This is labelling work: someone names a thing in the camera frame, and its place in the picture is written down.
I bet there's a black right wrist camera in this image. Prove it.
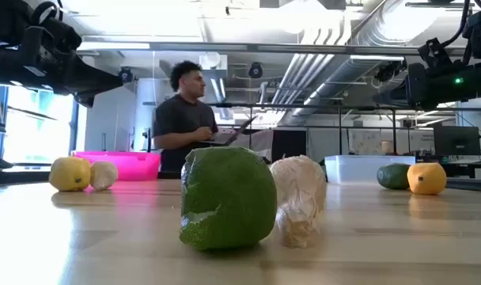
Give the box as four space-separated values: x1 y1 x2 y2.
417 37 455 74

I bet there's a black cabinet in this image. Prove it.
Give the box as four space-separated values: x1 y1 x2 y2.
271 128 308 162

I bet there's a green lime with torn patch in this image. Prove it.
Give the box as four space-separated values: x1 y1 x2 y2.
179 146 278 251

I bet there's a black metal rack frame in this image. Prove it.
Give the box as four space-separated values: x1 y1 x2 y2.
206 101 481 156

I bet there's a clear plastic bin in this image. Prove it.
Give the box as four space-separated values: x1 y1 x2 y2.
324 154 417 185

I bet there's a black computer monitor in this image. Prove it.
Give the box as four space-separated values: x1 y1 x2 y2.
433 125 481 157

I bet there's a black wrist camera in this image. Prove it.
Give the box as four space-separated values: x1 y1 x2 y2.
417 37 455 74
29 2 83 55

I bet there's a grey metal overhead beam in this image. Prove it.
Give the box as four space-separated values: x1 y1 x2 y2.
78 40 467 55

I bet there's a pink plastic basket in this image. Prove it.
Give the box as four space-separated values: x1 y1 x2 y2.
72 150 161 182

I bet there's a yellow lemon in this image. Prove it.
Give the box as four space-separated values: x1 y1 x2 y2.
48 156 92 192

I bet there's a person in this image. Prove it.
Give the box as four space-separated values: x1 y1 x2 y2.
151 59 220 173

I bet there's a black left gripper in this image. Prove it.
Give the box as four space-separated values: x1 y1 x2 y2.
0 27 125 108

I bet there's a white garlic bulb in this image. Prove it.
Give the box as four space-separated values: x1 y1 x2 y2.
268 154 328 249
89 160 119 192

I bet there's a dark laptop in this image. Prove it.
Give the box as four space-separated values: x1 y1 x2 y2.
203 115 259 147

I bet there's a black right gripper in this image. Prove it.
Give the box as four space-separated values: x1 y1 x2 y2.
373 61 481 111

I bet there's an orange-yellow lemon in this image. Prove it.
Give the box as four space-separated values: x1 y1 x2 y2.
407 161 448 196

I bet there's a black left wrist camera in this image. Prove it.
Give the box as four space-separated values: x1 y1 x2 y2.
29 2 83 55

